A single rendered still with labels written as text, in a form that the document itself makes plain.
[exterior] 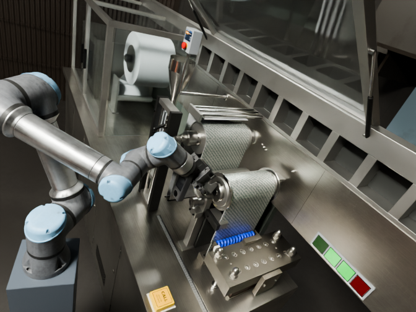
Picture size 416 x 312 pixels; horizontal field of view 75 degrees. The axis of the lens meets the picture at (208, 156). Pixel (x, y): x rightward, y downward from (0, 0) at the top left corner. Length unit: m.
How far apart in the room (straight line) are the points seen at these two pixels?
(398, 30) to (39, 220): 3.11
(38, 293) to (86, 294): 1.00
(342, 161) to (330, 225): 0.25
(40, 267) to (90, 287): 1.08
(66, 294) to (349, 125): 1.17
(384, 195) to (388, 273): 0.25
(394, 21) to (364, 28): 2.58
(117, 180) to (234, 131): 0.64
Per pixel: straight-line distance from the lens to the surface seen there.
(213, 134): 1.13
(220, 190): 1.01
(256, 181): 1.09
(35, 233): 1.02
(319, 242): 1.19
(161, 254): 1.23
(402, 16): 3.29
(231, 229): 1.18
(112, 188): 0.73
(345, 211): 1.10
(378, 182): 1.12
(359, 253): 1.12
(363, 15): 0.72
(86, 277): 2.22
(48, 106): 0.97
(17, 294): 1.19
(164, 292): 1.12
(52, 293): 1.19
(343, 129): 1.08
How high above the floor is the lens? 1.88
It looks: 30 degrees down
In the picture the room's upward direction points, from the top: 19 degrees clockwise
